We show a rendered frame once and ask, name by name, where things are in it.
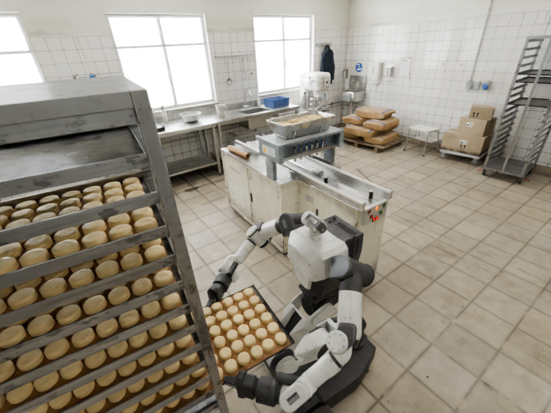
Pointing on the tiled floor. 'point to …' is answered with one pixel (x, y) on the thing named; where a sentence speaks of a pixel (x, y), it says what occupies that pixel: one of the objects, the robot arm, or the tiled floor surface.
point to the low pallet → (373, 143)
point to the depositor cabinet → (261, 192)
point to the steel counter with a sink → (236, 114)
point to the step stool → (424, 136)
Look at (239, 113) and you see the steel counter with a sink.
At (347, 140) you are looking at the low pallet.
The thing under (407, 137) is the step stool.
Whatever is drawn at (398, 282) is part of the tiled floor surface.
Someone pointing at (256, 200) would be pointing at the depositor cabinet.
